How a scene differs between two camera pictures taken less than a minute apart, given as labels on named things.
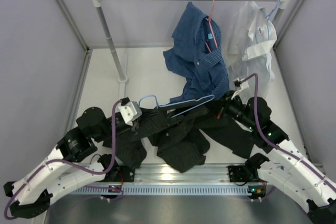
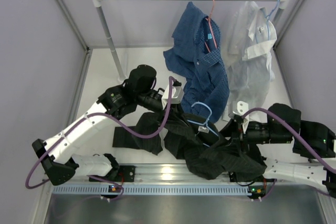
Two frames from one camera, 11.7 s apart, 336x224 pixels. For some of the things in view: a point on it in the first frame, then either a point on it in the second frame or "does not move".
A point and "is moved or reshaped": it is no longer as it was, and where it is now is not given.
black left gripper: (136, 124) → (176, 116)
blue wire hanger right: (267, 18) does not move
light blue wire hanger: (158, 105) → (206, 122)
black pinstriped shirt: (176, 130) is moved or reshaped
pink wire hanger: (209, 18) does not move
